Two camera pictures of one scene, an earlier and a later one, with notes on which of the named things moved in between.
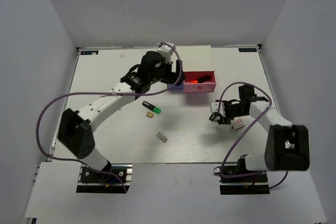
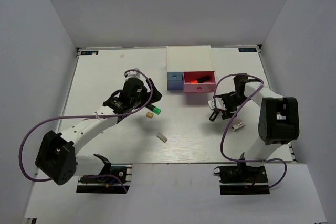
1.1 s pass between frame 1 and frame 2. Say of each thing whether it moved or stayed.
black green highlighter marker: stayed
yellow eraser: stayed
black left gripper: moved
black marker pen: stayed
